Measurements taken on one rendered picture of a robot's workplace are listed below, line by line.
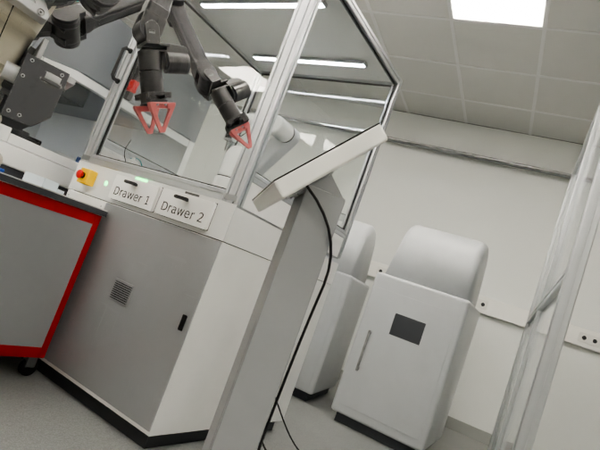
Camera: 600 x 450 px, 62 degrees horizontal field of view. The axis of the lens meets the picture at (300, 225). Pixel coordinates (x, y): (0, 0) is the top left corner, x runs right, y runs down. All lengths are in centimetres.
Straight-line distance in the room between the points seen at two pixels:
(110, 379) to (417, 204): 366
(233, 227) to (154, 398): 68
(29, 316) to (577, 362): 409
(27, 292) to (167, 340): 62
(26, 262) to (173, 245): 57
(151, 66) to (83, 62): 167
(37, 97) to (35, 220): 86
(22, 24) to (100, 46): 166
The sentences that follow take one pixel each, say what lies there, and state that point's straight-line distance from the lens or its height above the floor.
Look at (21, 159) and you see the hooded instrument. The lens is 288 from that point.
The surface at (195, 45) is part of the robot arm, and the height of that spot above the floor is 136.
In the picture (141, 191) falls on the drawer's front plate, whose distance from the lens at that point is 221.
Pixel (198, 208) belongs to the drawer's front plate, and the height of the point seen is 89.
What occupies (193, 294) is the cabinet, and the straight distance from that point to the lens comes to 190.
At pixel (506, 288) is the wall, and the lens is 487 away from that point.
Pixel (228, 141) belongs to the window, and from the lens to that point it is 203.
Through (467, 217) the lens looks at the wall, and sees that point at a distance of 500.
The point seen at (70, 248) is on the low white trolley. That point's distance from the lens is 229.
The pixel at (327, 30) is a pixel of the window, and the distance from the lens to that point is 225.
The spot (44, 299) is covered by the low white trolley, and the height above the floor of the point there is 33.
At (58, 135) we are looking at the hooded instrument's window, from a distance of 298.
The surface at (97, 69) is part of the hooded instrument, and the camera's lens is 305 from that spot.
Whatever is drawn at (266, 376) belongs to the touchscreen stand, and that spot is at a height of 49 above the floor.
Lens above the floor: 76
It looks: 6 degrees up
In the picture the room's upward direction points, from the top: 20 degrees clockwise
